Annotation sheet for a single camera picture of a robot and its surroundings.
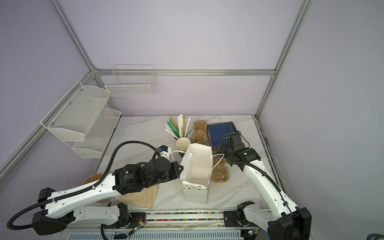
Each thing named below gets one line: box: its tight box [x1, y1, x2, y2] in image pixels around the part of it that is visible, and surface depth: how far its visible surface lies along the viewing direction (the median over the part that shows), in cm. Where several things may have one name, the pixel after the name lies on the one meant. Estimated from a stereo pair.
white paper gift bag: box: [179, 143, 213, 205], surface depth 74 cm
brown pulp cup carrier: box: [191, 120, 208, 144], surface depth 107 cm
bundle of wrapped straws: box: [164, 114, 193, 140], surface depth 95 cm
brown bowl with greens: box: [82, 173, 104, 185], surface depth 79 cm
